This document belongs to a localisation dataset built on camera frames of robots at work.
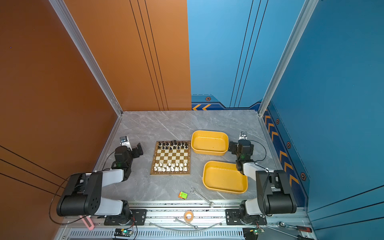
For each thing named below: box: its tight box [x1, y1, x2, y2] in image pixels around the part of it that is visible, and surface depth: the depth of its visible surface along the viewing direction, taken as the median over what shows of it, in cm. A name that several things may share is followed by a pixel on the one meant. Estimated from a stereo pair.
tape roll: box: [183, 210, 194, 224], surface depth 75 cm
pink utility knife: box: [79, 215, 95, 231], surface depth 72 cm
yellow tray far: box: [191, 130, 229, 156], surface depth 102 cm
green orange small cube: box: [178, 191, 188, 200], surface depth 80 cm
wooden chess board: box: [150, 139, 192, 176], surface depth 95 cm
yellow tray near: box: [202, 160, 248, 194], surface depth 89 cm
